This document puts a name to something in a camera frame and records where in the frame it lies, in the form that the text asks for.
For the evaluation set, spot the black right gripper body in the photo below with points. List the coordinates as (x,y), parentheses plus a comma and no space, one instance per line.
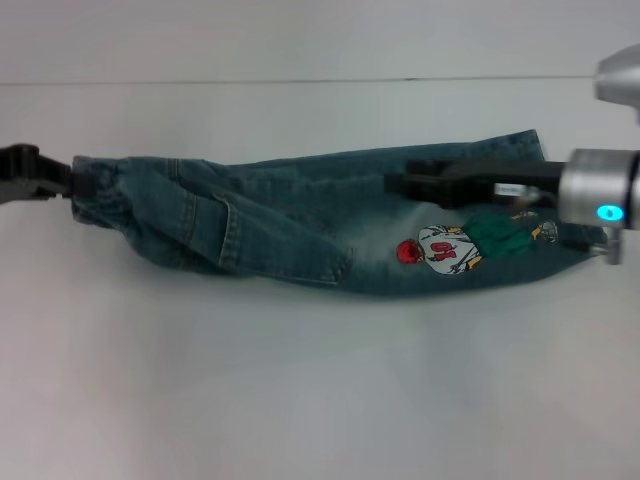
(515,174)

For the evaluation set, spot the blue denim shorts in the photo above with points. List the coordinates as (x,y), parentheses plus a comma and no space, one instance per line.
(275,225)

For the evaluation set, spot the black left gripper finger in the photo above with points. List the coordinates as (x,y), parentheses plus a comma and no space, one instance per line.
(62,182)

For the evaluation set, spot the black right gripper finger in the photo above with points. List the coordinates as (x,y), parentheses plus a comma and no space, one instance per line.
(427,168)
(420,186)

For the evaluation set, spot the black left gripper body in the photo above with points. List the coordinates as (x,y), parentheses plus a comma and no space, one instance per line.
(20,170)

